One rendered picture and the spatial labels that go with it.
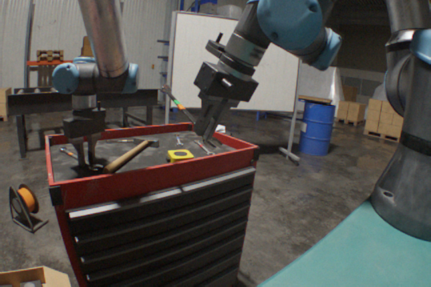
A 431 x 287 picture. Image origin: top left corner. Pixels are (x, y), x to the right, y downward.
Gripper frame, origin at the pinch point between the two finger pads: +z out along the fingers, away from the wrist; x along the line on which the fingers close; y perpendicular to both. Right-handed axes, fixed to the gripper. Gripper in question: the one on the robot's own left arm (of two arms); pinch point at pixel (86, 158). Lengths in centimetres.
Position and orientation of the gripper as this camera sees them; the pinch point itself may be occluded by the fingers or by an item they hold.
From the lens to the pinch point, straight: 80.5
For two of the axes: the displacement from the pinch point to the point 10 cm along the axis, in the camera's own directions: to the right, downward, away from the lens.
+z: -0.8, 9.7, 2.1
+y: -8.8, -1.7, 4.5
